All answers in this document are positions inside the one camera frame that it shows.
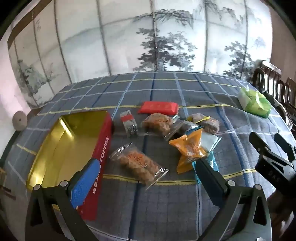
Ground light blue white snack packet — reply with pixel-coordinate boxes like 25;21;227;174
192;152;219;173

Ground ink landscape folding screen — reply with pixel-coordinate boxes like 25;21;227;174
7;0;273;109

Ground dark wooden chair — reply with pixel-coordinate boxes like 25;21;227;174
283;77;296;130
252;60;286;98

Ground clear packet of biscuits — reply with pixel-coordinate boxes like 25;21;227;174
109;143;169;188
142;113;180;138

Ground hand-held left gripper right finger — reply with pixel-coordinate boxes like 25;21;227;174
193;159;272;241

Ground orange snack packet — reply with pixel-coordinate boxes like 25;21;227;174
169;128;207;174

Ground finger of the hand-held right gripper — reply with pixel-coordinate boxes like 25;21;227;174
274;133;296;161
249;132;277;163

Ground green tissue pack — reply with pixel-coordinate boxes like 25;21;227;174
238;86;273;118

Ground red tin box gold inside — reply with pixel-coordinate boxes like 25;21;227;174
26;110;114;222

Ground brown snack packet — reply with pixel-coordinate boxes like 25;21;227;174
186;113;210;127
202;117;220;135

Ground blue plaid tablecloth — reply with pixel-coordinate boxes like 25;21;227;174
5;71;296;241

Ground grey snack packet red band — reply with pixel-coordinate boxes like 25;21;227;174
120;110;138;137

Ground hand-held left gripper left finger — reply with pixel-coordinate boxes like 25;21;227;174
25;158;102;241

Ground round stone disc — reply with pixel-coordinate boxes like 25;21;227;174
12;111;28;131

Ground clear snack packet blue ends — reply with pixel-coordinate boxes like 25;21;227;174
163;119;201;141

